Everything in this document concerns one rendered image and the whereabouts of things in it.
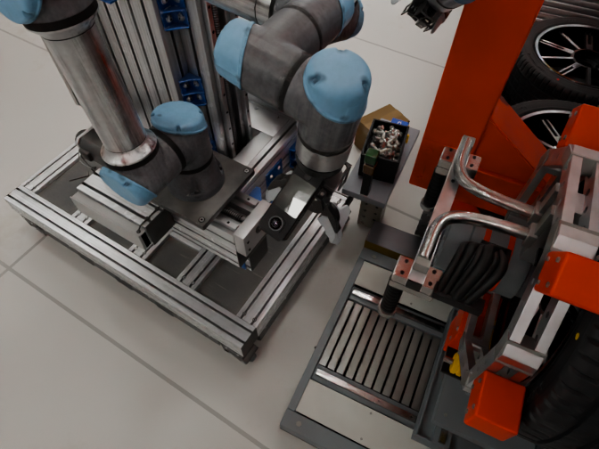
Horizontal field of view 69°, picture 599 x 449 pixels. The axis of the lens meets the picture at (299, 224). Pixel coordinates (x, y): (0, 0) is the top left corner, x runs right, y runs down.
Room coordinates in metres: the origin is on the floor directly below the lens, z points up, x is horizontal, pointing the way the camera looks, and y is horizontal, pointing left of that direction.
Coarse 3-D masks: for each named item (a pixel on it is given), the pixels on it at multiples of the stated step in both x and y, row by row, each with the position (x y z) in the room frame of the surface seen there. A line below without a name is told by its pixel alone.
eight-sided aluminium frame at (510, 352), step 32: (544, 160) 0.69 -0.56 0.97; (576, 160) 0.55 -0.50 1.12; (544, 192) 0.69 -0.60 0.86; (576, 192) 0.47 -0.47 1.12; (576, 224) 0.41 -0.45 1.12; (544, 256) 0.38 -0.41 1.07; (512, 320) 0.30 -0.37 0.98; (544, 320) 0.29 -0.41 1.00; (480, 352) 0.36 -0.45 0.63; (512, 352) 0.25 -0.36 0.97; (544, 352) 0.24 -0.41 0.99
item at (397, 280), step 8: (400, 256) 0.45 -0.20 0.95; (400, 264) 0.43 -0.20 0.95; (408, 264) 0.43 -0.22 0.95; (400, 272) 0.41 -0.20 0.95; (408, 272) 0.41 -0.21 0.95; (432, 272) 0.41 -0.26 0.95; (440, 272) 0.41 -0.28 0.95; (392, 280) 0.41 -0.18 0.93; (400, 280) 0.40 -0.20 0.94; (432, 280) 0.40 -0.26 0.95; (400, 288) 0.40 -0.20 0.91; (424, 288) 0.38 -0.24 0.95; (432, 288) 0.38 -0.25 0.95; (416, 296) 0.38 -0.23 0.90; (424, 296) 0.38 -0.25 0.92
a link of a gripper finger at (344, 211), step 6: (336, 204) 0.44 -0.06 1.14; (342, 210) 0.44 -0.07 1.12; (348, 210) 0.45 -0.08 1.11; (318, 216) 0.42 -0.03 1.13; (324, 216) 0.41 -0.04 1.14; (342, 216) 0.43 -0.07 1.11; (348, 216) 0.44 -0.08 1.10; (324, 222) 0.41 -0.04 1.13; (342, 222) 0.43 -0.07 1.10; (324, 228) 0.41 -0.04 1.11; (330, 228) 0.40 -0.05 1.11; (342, 228) 0.42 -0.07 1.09; (330, 234) 0.40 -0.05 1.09; (336, 234) 0.40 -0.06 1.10; (330, 240) 0.41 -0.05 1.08; (336, 240) 0.40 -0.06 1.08
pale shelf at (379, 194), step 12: (384, 120) 1.41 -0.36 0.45; (408, 132) 1.34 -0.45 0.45; (408, 144) 1.27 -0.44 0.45; (360, 156) 1.21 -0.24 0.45; (408, 156) 1.23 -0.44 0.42; (348, 180) 1.08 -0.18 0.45; (360, 180) 1.08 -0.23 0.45; (396, 180) 1.08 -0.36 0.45; (348, 192) 1.03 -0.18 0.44; (372, 192) 1.02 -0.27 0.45; (384, 192) 1.02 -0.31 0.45; (372, 204) 0.99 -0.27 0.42; (384, 204) 0.97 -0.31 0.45
